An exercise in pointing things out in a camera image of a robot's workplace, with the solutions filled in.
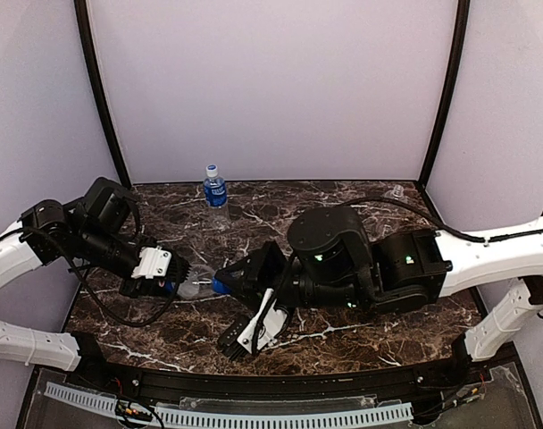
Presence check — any clear bottle white cap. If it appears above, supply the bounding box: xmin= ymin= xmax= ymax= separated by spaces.
xmin=383 ymin=184 xmax=409 ymax=209

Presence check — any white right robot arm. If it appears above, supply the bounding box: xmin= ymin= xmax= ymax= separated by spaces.
xmin=214 ymin=203 xmax=543 ymax=362

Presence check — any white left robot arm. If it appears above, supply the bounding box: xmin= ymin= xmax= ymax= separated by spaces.
xmin=0 ymin=177 xmax=190 ymax=372

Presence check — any blue label water bottle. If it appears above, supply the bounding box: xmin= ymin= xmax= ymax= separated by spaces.
xmin=203 ymin=164 xmax=230 ymax=231

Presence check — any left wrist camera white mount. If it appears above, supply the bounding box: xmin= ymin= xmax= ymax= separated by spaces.
xmin=131 ymin=246 xmax=190 ymax=282

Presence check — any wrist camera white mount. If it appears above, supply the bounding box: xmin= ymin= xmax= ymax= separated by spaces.
xmin=217 ymin=289 xmax=289 ymax=360
xmin=131 ymin=246 xmax=190 ymax=282

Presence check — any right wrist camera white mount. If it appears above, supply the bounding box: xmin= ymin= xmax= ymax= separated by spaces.
xmin=217 ymin=289 xmax=289 ymax=360

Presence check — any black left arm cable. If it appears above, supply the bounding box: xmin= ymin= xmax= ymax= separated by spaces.
xmin=23 ymin=196 xmax=179 ymax=327

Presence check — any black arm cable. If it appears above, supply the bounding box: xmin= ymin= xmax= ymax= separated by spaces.
xmin=342 ymin=196 xmax=487 ymax=245
xmin=23 ymin=196 xmax=179 ymax=327

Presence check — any white slotted cable duct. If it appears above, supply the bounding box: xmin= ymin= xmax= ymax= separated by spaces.
xmin=44 ymin=382 xmax=414 ymax=428

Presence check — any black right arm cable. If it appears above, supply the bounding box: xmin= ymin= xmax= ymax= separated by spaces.
xmin=342 ymin=196 xmax=487 ymax=245

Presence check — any black vertical frame post left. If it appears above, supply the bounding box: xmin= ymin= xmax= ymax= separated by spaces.
xmin=73 ymin=0 xmax=132 ymax=189

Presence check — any black vertical frame post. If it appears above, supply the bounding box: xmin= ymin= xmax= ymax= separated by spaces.
xmin=73 ymin=0 xmax=132 ymax=189
xmin=417 ymin=0 xmax=471 ymax=189

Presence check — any black table edge rail right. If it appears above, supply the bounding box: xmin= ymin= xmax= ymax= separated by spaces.
xmin=469 ymin=287 xmax=488 ymax=318

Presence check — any black front table rail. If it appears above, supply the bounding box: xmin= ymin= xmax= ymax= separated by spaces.
xmin=65 ymin=339 xmax=522 ymax=406

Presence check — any black vertical frame post right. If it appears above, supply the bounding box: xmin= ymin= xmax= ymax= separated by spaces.
xmin=417 ymin=0 xmax=471 ymax=189

